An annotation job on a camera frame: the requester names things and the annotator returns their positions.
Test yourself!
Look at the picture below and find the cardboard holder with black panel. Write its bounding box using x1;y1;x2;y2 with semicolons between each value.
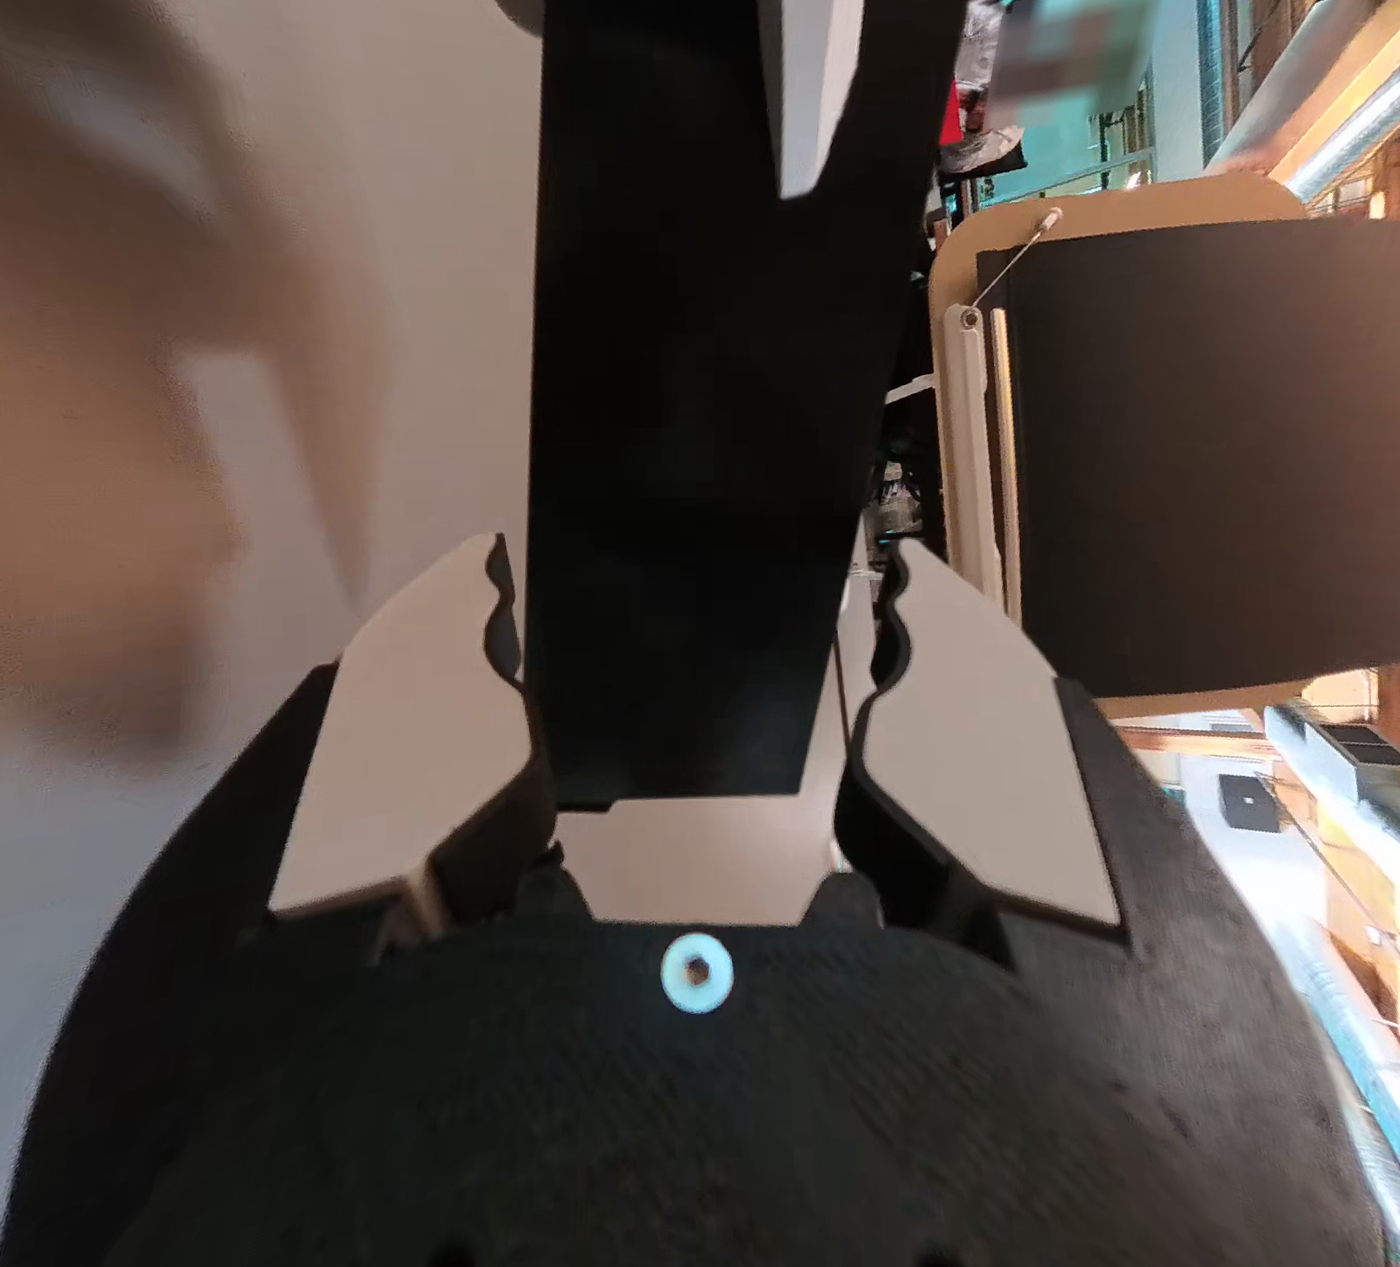
925;172;1400;722

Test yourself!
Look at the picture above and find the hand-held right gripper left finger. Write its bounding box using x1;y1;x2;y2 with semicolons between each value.
265;532;561;934

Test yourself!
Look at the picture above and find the black sheet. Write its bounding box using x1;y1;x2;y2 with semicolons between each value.
522;0;984;815

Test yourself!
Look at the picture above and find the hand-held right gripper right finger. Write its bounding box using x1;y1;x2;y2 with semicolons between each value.
833;536;1126;967

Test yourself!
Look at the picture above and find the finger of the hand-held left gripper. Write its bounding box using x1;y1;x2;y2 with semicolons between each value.
450;0;883;203

